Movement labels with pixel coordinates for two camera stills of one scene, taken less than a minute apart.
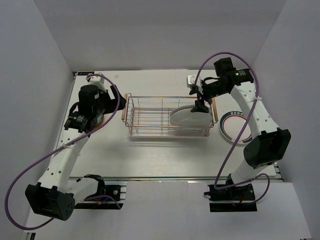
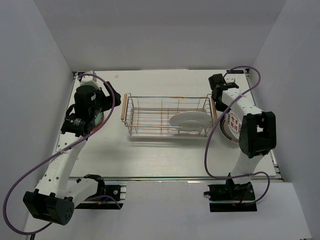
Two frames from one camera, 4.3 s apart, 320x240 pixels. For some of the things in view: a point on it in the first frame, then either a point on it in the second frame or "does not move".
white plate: (184, 112) -> (230, 125)
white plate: (231, 124) does not move
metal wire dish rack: (165, 116) does not move
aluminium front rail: (174, 179) does not move
